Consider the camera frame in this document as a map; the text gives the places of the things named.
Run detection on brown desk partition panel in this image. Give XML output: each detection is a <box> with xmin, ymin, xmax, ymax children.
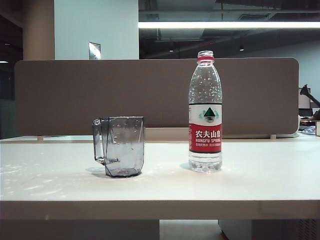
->
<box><xmin>14</xmin><ymin>58</ymin><xmax>300</xmax><ymax>140</ymax></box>

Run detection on Nongfu Spring water bottle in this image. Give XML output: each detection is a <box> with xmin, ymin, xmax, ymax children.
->
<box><xmin>188</xmin><ymin>49</ymin><xmax>223</xmax><ymax>173</ymax></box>

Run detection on background computer monitor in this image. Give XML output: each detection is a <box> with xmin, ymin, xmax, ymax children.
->
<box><xmin>299</xmin><ymin>87</ymin><xmax>312</xmax><ymax>109</ymax></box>

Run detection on silver wall plaque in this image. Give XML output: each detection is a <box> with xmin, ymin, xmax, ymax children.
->
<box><xmin>87</xmin><ymin>41</ymin><xmax>102</xmax><ymax>60</ymax></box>

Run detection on transparent grey faceted mug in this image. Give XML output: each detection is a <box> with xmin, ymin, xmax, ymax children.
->
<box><xmin>92</xmin><ymin>115</ymin><xmax>146</xmax><ymax>178</ymax></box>

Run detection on long ceiling light strip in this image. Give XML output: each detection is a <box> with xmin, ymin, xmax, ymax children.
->
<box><xmin>138</xmin><ymin>21</ymin><xmax>320</xmax><ymax>29</ymax></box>

